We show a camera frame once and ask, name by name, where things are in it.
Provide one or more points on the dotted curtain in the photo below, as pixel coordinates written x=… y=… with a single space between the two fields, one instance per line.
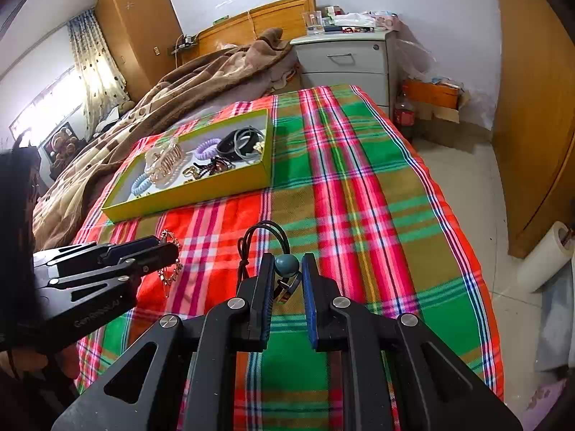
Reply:
x=101 y=67

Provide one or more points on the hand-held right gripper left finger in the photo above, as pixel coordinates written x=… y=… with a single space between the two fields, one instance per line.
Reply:
x=266 y=298

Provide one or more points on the person's left hand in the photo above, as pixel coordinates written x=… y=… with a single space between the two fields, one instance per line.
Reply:
x=69 y=361

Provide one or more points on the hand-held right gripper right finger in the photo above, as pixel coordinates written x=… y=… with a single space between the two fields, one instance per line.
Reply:
x=310 y=298

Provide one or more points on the white power strip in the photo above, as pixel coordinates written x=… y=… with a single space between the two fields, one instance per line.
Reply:
x=184 y=42

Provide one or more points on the window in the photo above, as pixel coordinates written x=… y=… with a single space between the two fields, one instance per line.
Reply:
x=49 y=103

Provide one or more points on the orange cardboard box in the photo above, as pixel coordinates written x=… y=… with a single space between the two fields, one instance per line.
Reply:
x=433 y=94

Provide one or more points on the red label soda bottle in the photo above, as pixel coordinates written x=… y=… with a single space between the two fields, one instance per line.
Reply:
x=404 y=114

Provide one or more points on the dark cloth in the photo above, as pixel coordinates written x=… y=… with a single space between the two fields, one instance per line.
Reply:
x=18 y=233

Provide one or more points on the grey nightstand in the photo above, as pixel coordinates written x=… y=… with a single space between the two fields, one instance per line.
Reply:
x=346 y=72

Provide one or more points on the wooden wardrobe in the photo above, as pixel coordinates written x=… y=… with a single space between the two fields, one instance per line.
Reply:
x=134 y=22

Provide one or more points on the teddy bear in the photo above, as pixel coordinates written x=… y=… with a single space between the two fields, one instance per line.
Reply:
x=60 y=143

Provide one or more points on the brown plush blanket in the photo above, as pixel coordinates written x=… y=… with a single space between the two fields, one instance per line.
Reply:
x=179 y=85

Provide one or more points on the translucent beige hair claw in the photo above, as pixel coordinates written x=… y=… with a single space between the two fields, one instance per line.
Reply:
x=164 y=164

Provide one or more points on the clear plastic bag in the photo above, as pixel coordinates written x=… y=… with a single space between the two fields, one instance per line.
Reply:
x=420 y=54

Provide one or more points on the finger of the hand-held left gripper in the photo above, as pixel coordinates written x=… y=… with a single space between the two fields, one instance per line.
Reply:
x=148 y=260
x=99 y=253

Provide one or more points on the clear drinking glass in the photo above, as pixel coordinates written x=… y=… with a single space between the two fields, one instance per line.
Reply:
x=313 y=22

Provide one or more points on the wooden headboard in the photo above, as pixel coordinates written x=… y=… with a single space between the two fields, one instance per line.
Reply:
x=269 y=18

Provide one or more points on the wooden cabinet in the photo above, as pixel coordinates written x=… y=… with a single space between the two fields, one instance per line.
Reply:
x=539 y=98

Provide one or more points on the black smart band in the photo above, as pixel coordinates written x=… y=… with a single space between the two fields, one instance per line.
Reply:
x=229 y=146

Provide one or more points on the white paper roll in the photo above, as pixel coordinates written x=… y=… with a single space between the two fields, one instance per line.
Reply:
x=546 y=256

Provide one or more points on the plaid bed sheet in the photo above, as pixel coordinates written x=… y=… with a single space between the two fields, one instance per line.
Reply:
x=359 y=233

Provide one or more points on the yellow-green cardboard box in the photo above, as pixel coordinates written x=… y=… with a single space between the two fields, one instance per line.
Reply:
x=188 y=195

